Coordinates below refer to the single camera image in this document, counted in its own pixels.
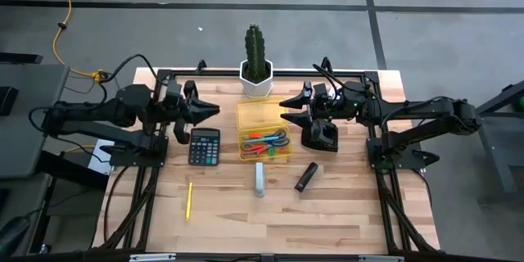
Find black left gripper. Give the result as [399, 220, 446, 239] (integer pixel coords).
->
[162, 80, 221, 145]

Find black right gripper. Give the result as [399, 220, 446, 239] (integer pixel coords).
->
[279, 81, 341, 140]

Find yellow transparent supply box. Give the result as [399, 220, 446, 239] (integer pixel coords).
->
[235, 97, 293, 163]

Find blue handled scissors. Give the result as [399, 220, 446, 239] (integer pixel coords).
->
[245, 129, 290, 148]

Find red handled scissors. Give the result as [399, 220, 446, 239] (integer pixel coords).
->
[240, 142, 273, 160]

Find yellow pencil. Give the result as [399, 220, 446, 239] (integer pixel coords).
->
[184, 182, 194, 223]

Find black box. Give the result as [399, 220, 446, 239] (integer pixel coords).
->
[0, 86, 20, 117]

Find black desk calculator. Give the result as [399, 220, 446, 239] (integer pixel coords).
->
[187, 128, 221, 167]

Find black hole punch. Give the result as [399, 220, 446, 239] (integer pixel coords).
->
[300, 118, 340, 152]

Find white hexagonal plant pot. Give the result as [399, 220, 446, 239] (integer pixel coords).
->
[239, 59, 274, 99]

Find green cactus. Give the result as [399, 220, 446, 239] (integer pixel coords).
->
[244, 24, 269, 84]

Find white grey stapler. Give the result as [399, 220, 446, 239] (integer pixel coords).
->
[255, 161, 266, 198]

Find white paper sheet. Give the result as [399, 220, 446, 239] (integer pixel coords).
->
[87, 138, 116, 175]

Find grey side table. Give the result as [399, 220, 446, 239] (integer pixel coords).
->
[0, 63, 70, 179]

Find black flat bar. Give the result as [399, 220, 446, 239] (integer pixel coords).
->
[0, 52, 44, 66]

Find grey table black legs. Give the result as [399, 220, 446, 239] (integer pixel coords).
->
[474, 79, 524, 206]

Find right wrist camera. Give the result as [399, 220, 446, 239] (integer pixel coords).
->
[313, 83, 331, 106]

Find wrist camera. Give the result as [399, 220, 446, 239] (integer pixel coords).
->
[313, 83, 331, 106]
[163, 80, 183, 106]

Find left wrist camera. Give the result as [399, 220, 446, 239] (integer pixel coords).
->
[163, 80, 183, 106]

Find black aluminium table frame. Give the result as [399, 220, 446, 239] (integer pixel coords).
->
[92, 56, 441, 255]

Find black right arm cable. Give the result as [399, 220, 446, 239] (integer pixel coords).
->
[312, 62, 353, 103]

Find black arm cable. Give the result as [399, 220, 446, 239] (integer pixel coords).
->
[100, 53, 164, 88]
[312, 62, 353, 103]

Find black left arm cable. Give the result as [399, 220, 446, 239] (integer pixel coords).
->
[100, 53, 164, 88]

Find silver metal bracket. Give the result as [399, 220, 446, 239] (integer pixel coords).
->
[129, 253, 178, 262]
[358, 255, 405, 262]

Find yellow power cable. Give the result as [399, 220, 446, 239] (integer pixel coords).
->
[48, 0, 109, 84]

